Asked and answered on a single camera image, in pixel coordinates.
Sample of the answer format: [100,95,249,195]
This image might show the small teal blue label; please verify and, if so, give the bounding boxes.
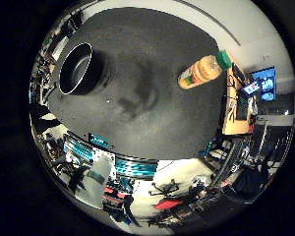
[88,133,110,149]

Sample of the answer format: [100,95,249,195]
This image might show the flat red object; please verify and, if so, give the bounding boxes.
[153,199,185,211]

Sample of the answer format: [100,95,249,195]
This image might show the wooden side desk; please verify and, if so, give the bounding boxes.
[221,63,255,136]

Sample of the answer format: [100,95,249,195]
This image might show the orange juice bottle green cap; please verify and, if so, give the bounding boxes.
[177,50,233,90]

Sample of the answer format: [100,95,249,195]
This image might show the monitor with blue screen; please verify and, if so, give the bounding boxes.
[251,66,277,102]

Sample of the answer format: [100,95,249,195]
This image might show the long teal blue strip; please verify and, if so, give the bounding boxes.
[115,158,158,180]

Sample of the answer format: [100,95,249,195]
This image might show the small lit tablet screen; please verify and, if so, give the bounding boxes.
[241,80,264,98]

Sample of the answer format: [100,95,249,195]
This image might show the teal boxes on shelf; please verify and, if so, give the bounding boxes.
[63,135,95,164]

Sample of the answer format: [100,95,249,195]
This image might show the black saucepan with white rim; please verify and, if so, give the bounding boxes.
[58,41,115,96]

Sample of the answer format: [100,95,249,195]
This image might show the black tripod stand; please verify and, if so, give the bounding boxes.
[148,179,181,199]

